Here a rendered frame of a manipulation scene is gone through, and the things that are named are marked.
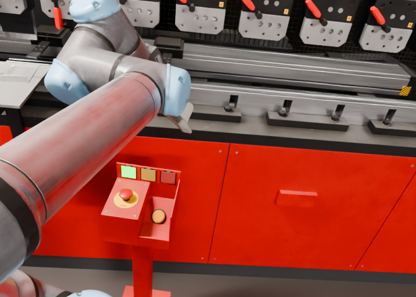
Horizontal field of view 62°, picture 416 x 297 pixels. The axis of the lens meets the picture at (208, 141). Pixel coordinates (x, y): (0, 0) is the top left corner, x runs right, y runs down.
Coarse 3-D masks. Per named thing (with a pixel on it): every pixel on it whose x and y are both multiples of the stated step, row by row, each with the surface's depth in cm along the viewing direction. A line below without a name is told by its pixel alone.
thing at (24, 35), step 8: (0, 16) 107; (8, 16) 108; (16, 16) 108; (24, 16) 108; (32, 16) 108; (8, 24) 109; (16, 24) 109; (24, 24) 109; (32, 24) 109; (8, 32) 111; (16, 32) 111; (24, 32) 111; (32, 32) 111
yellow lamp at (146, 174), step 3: (141, 171) 106; (144, 171) 106; (147, 171) 106; (150, 171) 106; (153, 171) 106; (141, 174) 107; (144, 174) 107; (147, 174) 107; (150, 174) 106; (153, 174) 106; (141, 177) 107; (144, 177) 107; (147, 177) 107; (150, 177) 107; (153, 177) 107; (147, 180) 108; (150, 180) 108; (153, 180) 108
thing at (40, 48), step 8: (40, 32) 130; (48, 32) 131; (56, 32) 132; (64, 32) 136; (32, 40) 131; (40, 40) 131; (48, 40) 131; (56, 40) 131; (64, 40) 134; (40, 48) 126; (32, 56) 120
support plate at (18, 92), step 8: (0, 64) 114; (8, 64) 114; (0, 72) 109; (40, 72) 112; (32, 80) 108; (40, 80) 109; (0, 88) 102; (8, 88) 102; (16, 88) 103; (24, 88) 103; (32, 88) 104; (0, 96) 99; (8, 96) 99; (16, 96) 100; (24, 96) 100; (0, 104) 96; (8, 104) 96; (16, 104) 96
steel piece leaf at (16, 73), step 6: (12, 66) 113; (18, 66) 114; (6, 72) 109; (12, 72) 110; (18, 72) 110; (24, 72) 111; (30, 72) 111; (0, 78) 105; (6, 78) 105; (12, 78) 105; (18, 78) 105; (24, 78) 105; (30, 78) 108
